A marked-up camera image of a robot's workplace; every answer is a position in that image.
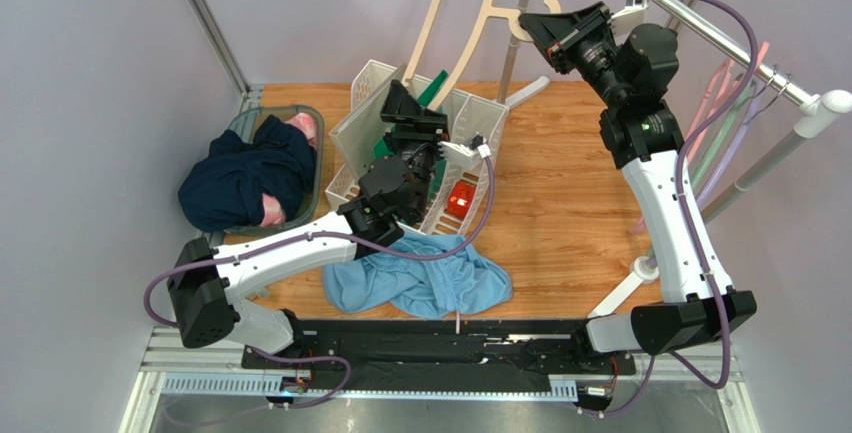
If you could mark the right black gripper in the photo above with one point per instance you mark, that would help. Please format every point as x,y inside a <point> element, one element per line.
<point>570,42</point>

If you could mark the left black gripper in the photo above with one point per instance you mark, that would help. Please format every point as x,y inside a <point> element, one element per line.
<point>399,107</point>

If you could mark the light blue shorts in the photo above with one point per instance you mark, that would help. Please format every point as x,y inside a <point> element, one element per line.
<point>465,283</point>

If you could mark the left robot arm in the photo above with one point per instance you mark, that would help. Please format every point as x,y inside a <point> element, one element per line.
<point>209,287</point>

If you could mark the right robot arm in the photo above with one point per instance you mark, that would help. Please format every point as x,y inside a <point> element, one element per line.
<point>699,303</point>

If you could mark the pink plastic hanger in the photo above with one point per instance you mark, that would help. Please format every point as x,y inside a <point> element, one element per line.
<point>722,84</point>

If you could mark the green plastic hanger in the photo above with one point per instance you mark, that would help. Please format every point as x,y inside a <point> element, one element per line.
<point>707,146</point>

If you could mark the purple plastic hanger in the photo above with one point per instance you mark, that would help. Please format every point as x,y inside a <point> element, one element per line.
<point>725,143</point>

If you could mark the grey folder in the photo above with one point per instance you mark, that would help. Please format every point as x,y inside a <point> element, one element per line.
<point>357,133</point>

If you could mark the green folder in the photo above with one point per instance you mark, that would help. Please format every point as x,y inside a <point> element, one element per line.
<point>436,83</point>

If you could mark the white file organizer rack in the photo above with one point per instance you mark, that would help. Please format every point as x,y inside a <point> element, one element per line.
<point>469,116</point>

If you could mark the red cube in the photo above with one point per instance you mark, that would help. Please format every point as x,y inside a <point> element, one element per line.
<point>460,199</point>

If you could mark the grey laundry basket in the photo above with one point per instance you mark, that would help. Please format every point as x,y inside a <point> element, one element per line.
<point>245,125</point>

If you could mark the pink garment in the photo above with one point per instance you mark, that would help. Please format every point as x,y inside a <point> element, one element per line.
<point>274,214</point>

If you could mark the navy blue garment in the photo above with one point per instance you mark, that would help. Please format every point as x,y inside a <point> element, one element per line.
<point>224,190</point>

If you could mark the metal clothes rack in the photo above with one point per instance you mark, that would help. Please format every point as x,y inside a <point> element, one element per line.
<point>752,66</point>

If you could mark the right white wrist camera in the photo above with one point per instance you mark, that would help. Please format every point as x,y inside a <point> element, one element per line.
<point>629,17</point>

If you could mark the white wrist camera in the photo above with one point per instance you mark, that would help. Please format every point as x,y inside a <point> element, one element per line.
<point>629,17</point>
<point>467,154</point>

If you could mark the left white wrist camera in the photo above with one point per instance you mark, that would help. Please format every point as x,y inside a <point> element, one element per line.
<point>467,154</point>

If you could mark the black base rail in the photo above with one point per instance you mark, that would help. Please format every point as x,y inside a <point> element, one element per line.
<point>441,356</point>

